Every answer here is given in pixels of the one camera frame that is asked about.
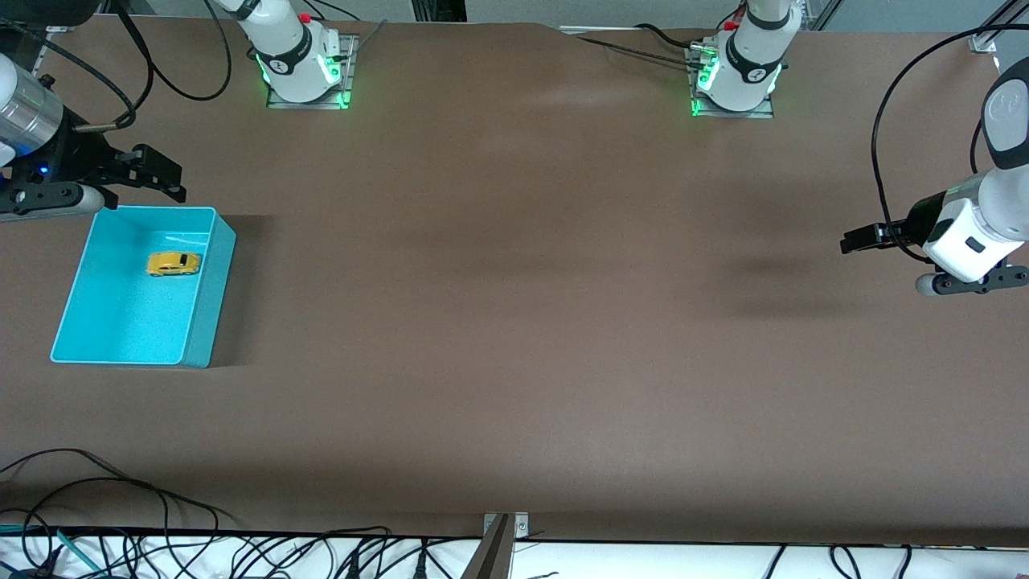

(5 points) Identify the yellow beetle toy car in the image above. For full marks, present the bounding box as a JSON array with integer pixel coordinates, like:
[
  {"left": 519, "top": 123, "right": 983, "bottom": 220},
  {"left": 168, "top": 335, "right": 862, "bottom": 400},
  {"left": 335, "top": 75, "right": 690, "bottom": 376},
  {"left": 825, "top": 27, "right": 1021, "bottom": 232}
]
[{"left": 146, "top": 252, "right": 203, "bottom": 277}]

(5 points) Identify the teal plastic bin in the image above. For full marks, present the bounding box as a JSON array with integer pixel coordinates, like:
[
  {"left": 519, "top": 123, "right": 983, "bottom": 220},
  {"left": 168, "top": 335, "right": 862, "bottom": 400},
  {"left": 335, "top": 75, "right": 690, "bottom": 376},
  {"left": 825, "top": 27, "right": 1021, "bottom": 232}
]
[{"left": 51, "top": 207, "right": 237, "bottom": 369}]

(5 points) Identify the aluminium profile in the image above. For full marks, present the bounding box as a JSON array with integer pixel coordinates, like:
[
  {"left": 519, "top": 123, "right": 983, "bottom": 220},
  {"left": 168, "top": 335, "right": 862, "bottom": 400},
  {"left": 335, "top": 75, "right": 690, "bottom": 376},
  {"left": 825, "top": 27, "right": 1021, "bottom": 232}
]
[{"left": 969, "top": 0, "right": 1029, "bottom": 54}]

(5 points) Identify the black panel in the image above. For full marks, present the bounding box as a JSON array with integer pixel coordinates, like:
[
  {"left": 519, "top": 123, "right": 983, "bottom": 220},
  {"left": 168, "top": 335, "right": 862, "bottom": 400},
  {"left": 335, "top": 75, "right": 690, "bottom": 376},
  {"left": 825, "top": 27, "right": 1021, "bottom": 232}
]
[{"left": 412, "top": 0, "right": 467, "bottom": 23}]

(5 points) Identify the grey metal bar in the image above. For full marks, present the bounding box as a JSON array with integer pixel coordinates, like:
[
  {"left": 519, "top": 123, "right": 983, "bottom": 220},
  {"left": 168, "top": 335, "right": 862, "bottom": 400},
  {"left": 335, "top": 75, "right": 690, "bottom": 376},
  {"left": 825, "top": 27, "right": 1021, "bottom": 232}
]
[{"left": 462, "top": 515, "right": 515, "bottom": 579}]

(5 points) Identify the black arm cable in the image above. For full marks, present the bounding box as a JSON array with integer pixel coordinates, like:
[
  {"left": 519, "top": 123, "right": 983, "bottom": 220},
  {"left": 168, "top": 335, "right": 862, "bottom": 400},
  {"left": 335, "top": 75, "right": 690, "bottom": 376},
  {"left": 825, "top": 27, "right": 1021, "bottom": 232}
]
[
  {"left": 872, "top": 24, "right": 1029, "bottom": 262},
  {"left": 0, "top": 0, "right": 233, "bottom": 133}
]

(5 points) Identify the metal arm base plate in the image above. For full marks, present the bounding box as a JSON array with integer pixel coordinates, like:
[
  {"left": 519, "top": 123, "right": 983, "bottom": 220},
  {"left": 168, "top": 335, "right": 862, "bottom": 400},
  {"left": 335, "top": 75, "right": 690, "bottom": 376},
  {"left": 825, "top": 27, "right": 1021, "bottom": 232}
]
[
  {"left": 267, "top": 34, "right": 356, "bottom": 110},
  {"left": 690, "top": 44, "right": 775, "bottom": 120}
]

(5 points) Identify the thin black floor cable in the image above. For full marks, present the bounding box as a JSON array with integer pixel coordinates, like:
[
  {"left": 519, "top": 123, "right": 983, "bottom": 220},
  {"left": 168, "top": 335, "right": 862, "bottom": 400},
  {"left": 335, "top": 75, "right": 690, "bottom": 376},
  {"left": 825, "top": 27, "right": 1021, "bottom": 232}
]
[{"left": 0, "top": 448, "right": 238, "bottom": 524}]

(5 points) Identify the looping black floor cable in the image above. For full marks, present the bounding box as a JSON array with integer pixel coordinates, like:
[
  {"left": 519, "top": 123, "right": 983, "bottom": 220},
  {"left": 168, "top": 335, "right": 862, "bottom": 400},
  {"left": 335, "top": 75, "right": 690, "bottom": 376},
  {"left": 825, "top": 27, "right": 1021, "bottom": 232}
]
[{"left": 0, "top": 478, "right": 219, "bottom": 579}]

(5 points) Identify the thick curved black cable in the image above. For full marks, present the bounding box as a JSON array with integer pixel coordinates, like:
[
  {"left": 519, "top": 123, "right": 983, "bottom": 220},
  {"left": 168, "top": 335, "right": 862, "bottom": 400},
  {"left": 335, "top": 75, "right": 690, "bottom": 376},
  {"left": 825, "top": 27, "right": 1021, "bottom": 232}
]
[{"left": 633, "top": 23, "right": 708, "bottom": 49}]

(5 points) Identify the thin straight black cable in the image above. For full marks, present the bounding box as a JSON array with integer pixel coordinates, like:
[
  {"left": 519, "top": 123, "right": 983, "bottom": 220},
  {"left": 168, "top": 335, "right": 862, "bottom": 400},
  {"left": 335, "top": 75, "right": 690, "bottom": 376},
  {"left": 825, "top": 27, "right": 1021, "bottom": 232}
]
[{"left": 576, "top": 35, "right": 697, "bottom": 68}]

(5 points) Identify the teal cable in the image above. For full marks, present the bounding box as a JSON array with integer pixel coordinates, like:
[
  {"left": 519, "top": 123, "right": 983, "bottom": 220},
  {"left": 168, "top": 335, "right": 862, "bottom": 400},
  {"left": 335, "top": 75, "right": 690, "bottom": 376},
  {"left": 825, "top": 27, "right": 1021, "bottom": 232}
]
[{"left": 0, "top": 523, "right": 101, "bottom": 573}]

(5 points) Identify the metal table bracket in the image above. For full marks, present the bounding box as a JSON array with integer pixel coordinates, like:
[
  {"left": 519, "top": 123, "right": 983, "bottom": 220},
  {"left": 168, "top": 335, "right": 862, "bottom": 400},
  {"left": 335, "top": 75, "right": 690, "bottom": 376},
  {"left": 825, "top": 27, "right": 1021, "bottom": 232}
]
[{"left": 482, "top": 512, "right": 530, "bottom": 540}]

